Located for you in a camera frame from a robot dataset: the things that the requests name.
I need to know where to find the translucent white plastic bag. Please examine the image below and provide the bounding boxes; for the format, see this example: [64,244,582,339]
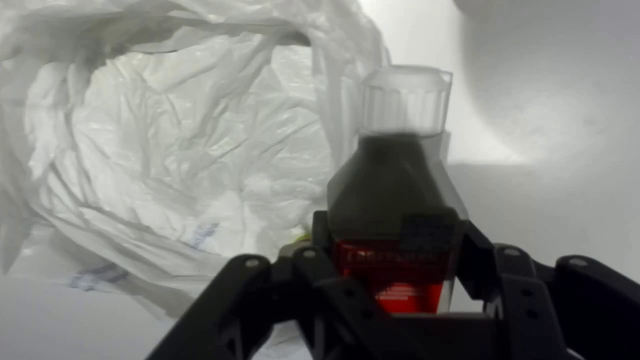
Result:
[0,0,396,360]

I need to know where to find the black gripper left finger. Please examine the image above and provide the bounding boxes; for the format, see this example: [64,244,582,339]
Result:
[145,211,402,360]

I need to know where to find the small red-capped white item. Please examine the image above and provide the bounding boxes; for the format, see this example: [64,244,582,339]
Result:
[324,62,470,319]

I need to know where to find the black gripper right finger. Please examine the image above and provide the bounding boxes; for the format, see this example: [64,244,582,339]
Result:
[445,217,640,360]

